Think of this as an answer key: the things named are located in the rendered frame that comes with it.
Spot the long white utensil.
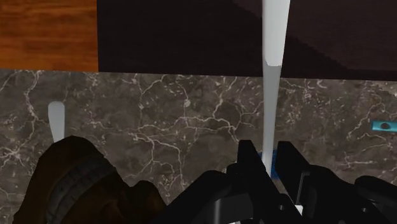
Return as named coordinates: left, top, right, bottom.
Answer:
left=261, top=0, right=291, bottom=178

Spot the dark brown lumpy figure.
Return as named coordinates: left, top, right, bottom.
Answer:
left=12, top=135, right=167, bottom=224

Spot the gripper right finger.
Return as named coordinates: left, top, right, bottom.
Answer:
left=275, top=141, right=397, bottom=224

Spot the teal handle with hole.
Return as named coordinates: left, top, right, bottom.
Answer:
left=371, top=120, right=397, bottom=133

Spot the white rounded handle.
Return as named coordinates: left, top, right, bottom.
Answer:
left=47, top=101, right=66, bottom=144

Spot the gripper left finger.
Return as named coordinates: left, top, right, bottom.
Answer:
left=155, top=139, right=298, bottom=224

